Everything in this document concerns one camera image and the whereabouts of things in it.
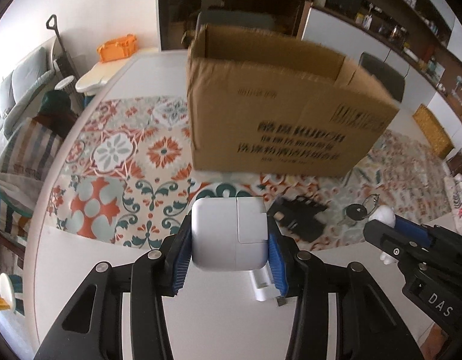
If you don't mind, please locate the white plastic bag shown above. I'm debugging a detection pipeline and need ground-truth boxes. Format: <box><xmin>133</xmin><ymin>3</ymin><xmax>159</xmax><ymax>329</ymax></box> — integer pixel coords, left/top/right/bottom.
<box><xmin>443</xmin><ymin>175</ymin><xmax>462</xmax><ymax>236</ymax></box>

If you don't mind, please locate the white battery charger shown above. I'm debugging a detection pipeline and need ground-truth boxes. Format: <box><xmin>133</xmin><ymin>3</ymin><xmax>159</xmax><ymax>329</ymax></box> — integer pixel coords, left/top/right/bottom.
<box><xmin>248</xmin><ymin>264</ymin><xmax>287</xmax><ymax>306</ymax></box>

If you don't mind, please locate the white cylindrical air purifier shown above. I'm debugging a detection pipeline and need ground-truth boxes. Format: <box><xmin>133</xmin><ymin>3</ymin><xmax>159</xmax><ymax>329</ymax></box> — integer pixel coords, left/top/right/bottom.
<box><xmin>55</xmin><ymin>75</ymin><xmax>85</xmax><ymax>114</ymax></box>

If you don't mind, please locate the dark dining chair left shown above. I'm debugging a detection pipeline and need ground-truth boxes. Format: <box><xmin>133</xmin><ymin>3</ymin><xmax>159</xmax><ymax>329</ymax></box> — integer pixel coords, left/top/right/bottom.
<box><xmin>194</xmin><ymin>9</ymin><xmax>277</xmax><ymax>43</ymax></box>

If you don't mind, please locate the black rectangular device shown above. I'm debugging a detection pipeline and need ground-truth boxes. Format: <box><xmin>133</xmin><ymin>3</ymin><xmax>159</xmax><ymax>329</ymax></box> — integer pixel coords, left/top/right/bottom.
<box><xmin>268</xmin><ymin>195</ymin><xmax>328</xmax><ymax>242</ymax></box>

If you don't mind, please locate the patterned table runner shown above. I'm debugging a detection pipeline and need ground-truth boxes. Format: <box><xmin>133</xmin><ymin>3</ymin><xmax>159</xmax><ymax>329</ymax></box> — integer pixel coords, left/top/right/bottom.
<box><xmin>45</xmin><ymin>96</ymin><xmax>451</xmax><ymax>250</ymax></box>

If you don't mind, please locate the white square power adapter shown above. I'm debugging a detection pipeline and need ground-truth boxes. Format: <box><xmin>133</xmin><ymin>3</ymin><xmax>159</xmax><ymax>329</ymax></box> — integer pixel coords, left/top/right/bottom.
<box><xmin>191</xmin><ymin>197</ymin><xmax>269</xmax><ymax>272</ymax></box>

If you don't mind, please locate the orange plastic crate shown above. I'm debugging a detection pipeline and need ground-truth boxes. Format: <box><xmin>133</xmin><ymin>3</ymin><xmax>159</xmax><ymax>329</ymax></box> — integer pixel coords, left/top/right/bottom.
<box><xmin>97</xmin><ymin>34</ymin><xmax>138</xmax><ymax>63</ymax></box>

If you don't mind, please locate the dark dining chair right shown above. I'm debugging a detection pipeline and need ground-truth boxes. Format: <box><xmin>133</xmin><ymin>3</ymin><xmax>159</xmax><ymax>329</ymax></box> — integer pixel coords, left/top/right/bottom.
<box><xmin>359</xmin><ymin>53</ymin><xmax>405</xmax><ymax>102</ymax></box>

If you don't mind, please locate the upright vacuum cleaner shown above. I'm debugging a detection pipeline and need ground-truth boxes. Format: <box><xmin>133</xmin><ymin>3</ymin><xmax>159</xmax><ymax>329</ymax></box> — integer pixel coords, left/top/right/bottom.
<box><xmin>46</xmin><ymin>14</ymin><xmax>79</xmax><ymax>80</ymax></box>

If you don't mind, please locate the black power adapter with cable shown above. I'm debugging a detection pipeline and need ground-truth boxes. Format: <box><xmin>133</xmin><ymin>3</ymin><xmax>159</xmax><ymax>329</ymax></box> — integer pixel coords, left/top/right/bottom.
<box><xmin>343</xmin><ymin>193</ymin><xmax>380</xmax><ymax>225</ymax></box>

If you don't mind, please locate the grey sofa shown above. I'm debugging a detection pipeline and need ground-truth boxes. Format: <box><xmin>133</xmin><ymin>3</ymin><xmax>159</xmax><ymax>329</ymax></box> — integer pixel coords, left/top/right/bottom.
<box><xmin>0</xmin><ymin>37</ymin><xmax>62</xmax><ymax>153</ymax></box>

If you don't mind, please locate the striped cushion chair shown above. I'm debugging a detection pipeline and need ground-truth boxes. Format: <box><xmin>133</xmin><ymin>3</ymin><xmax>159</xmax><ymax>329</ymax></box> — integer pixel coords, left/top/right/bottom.
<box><xmin>0</xmin><ymin>118</ymin><xmax>63</xmax><ymax>237</ymax></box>

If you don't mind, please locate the cream side table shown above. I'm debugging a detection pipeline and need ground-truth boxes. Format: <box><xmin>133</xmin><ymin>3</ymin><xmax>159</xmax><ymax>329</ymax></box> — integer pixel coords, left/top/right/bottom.
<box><xmin>75</xmin><ymin>47</ymin><xmax>159</xmax><ymax>97</ymax></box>

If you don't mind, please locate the brown cardboard box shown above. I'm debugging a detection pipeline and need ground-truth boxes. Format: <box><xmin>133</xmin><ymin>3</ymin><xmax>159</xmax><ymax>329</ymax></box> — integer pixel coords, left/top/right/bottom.
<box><xmin>186</xmin><ymin>24</ymin><xmax>399</xmax><ymax>177</ymax></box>

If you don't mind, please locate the woven bamboo tissue box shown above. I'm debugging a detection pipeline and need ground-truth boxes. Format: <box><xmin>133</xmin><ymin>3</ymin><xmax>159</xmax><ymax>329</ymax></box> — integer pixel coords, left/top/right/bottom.
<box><xmin>412</xmin><ymin>104</ymin><xmax>454</xmax><ymax>159</ymax></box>

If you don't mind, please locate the person's right hand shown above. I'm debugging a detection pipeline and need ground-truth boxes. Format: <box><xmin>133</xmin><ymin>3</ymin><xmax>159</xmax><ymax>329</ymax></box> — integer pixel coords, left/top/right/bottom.
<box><xmin>421</xmin><ymin>324</ymin><xmax>456</xmax><ymax>360</ymax></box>

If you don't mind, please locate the dark dining chair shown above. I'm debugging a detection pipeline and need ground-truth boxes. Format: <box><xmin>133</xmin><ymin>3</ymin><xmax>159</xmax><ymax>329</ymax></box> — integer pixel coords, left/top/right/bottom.
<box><xmin>194</xmin><ymin>9</ymin><xmax>277</xmax><ymax>43</ymax></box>
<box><xmin>359</xmin><ymin>53</ymin><xmax>405</xmax><ymax>102</ymax></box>

